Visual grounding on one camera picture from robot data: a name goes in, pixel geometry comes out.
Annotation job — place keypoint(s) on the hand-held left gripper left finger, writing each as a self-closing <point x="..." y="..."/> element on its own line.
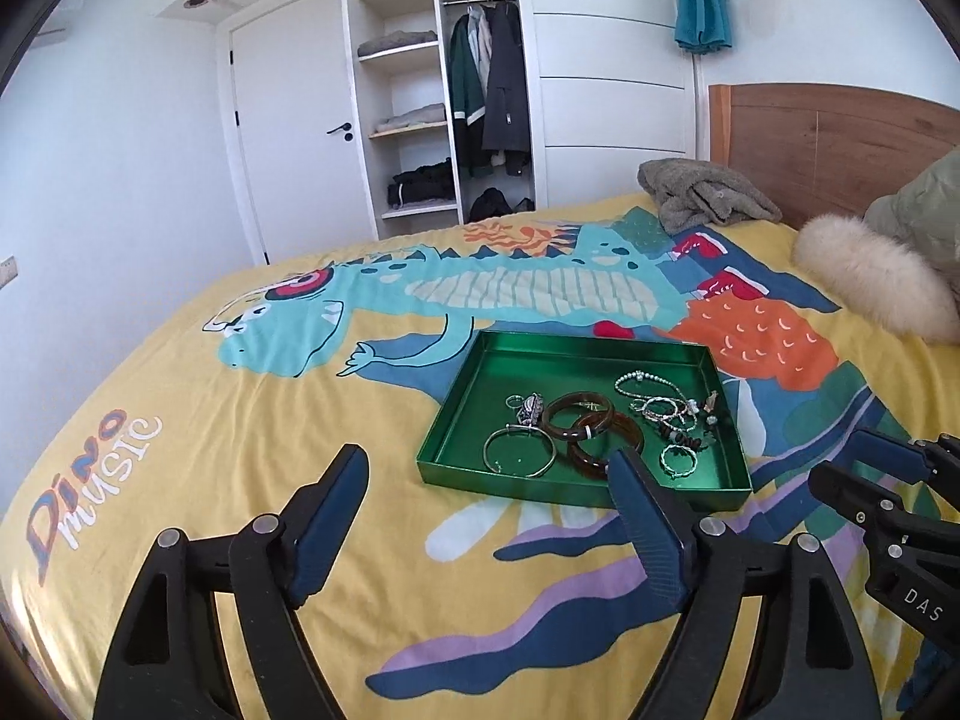
<point x="330" y="510"/>

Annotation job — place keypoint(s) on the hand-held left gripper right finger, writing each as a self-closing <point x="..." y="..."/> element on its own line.
<point x="637" y="517"/>

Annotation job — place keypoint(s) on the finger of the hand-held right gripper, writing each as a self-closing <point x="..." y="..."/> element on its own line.
<point x="907" y="562"/>
<point x="889" y="454"/>

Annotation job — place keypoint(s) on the twisted silver hoop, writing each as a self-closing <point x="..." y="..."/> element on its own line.
<point x="664" y="461"/>

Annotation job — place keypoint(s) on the amber bangle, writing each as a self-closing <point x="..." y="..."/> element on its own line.
<point x="581" y="461"/>

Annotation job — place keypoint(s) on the dark brown bangle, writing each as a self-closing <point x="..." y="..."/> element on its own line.
<point x="555" y="427"/>

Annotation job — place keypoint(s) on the thin silver bangle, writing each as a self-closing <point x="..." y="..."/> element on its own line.
<point x="487" y="454"/>

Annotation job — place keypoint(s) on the green metal tray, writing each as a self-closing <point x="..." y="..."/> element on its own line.
<point x="525" y="364"/>

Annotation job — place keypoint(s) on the yellow printed blanket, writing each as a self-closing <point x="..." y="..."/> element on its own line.
<point x="225" y="427"/>

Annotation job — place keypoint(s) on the olive puffer jacket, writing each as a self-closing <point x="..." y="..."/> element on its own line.
<point x="922" y="217"/>

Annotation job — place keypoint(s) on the grey-green towel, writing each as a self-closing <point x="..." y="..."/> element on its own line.
<point x="705" y="195"/>

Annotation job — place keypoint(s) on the wooden headboard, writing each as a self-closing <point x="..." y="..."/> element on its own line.
<point x="810" y="135"/>

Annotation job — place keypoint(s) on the folded black clothes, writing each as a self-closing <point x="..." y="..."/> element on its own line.
<point x="420" y="184"/>

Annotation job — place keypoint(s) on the black bag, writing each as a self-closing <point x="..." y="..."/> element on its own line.
<point x="495" y="202"/>

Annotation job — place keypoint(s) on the folded light clothes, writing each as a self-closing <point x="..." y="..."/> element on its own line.
<point x="412" y="120"/>

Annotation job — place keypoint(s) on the white door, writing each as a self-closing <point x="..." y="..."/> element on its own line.
<point x="292" y="112"/>

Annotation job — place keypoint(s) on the green hanging jacket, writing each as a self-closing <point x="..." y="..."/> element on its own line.
<point x="465" y="112"/>

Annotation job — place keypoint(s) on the black hanging coat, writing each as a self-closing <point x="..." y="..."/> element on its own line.
<point x="504" y="90"/>

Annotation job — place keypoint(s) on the white wardrobe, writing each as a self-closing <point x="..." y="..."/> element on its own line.
<point x="607" y="52"/>

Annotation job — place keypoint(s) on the folded grey clothes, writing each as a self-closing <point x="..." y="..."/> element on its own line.
<point x="397" y="43"/>

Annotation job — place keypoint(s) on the wall light switch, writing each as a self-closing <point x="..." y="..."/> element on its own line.
<point x="6" y="271"/>

